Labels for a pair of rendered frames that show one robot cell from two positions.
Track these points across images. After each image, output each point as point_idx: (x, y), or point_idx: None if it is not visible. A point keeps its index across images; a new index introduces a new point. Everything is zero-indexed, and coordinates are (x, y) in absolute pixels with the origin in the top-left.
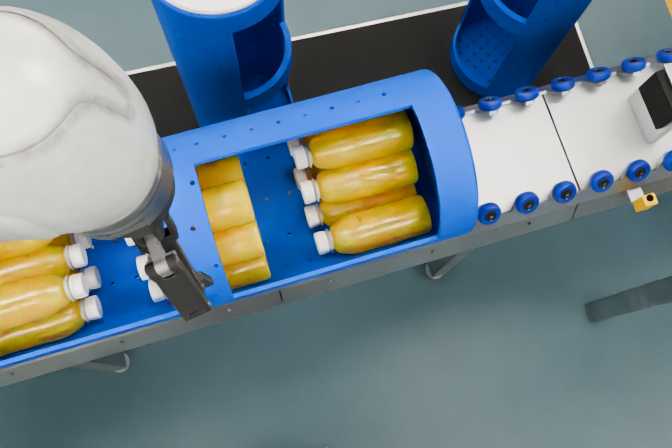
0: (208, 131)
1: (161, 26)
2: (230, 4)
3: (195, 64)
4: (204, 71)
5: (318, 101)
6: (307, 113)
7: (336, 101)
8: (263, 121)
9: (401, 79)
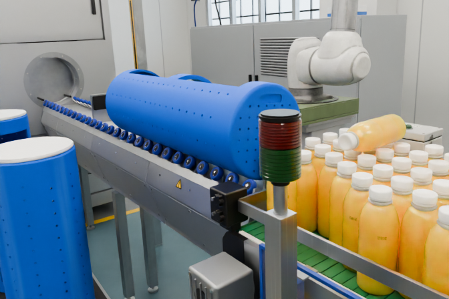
0: (150, 89)
1: (57, 213)
2: (67, 139)
3: (79, 215)
4: (82, 218)
5: (129, 86)
6: (136, 81)
7: (129, 82)
8: (142, 84)
9: (115, 84)
